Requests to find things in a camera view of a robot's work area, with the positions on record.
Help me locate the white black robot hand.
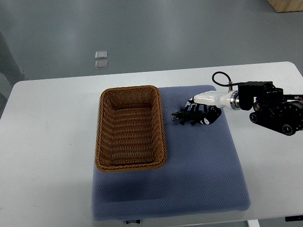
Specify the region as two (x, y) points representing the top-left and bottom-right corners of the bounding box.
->
(184, 90), (240, 125)

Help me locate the dark toy crocodile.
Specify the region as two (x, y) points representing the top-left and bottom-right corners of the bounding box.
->
(171, 109), (210, 125)

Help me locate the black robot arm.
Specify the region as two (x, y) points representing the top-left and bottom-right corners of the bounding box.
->
(238, 81), (303, 136)

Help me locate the brown wicker basket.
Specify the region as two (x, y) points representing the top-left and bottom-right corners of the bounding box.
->
(95, 85), (167, 173)

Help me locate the blue textured cushion mat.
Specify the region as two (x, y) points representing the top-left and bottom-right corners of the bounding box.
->
(91, 85), (250, 221)

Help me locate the upper metal floor plate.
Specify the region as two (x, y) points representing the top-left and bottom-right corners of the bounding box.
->
(95, 51), (107, 59)

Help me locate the wooden box corner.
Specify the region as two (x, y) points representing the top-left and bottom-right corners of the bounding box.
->
(267, 0), (303, 13)

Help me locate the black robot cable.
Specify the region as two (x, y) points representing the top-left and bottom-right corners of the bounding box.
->
(212, 71), (235, 92)

